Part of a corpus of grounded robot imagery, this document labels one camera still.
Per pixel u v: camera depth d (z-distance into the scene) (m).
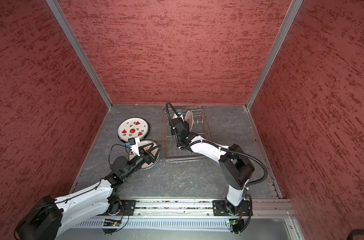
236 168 0.47
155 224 0.77
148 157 0.67
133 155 0.70
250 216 0.71
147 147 0.78
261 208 0.75
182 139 0.66
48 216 0.41
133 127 1.04
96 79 1.03
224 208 0.74
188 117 0.99
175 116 0.75
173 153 0.92
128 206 0.74
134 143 0.68
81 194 0.50
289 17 0.74
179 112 0.74
